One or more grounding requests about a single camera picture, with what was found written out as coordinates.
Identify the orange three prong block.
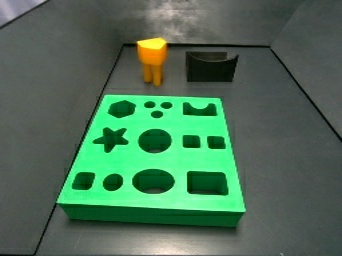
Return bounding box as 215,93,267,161
136,37,167,86

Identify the green shape sorting board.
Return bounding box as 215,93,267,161
58,95,246,227

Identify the black curved holder bracket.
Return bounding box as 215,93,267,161
186,51,239,82

